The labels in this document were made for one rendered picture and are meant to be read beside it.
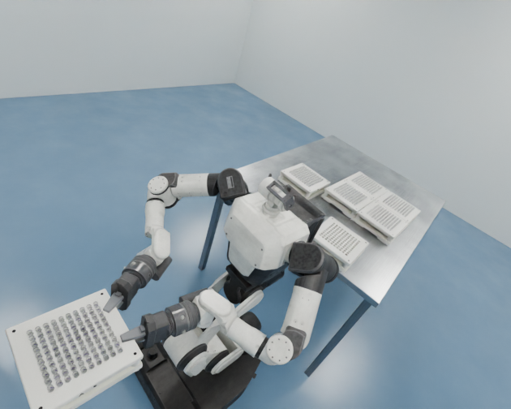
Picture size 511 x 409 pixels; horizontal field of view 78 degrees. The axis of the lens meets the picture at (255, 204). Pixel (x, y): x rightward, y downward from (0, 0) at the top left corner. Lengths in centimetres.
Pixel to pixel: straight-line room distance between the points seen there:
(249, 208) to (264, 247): 15
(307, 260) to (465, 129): 397
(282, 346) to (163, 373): 98
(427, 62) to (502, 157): 146
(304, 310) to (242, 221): 34
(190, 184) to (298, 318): 62
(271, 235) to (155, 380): 107
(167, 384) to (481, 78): 438
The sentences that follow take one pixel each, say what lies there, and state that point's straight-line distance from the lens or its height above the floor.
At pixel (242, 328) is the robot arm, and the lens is 101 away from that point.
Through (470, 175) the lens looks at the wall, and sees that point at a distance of 487.
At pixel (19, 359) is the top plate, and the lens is 100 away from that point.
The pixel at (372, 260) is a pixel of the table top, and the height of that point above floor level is 85.
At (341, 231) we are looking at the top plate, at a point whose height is 92.
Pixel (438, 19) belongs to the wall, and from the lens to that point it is 482.
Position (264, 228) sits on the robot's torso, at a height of 123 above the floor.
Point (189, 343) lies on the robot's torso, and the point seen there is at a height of 65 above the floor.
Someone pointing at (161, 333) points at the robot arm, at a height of 101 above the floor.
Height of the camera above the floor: 188
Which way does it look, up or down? 36 degrees down
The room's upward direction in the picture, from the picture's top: 20 degrees clockwise
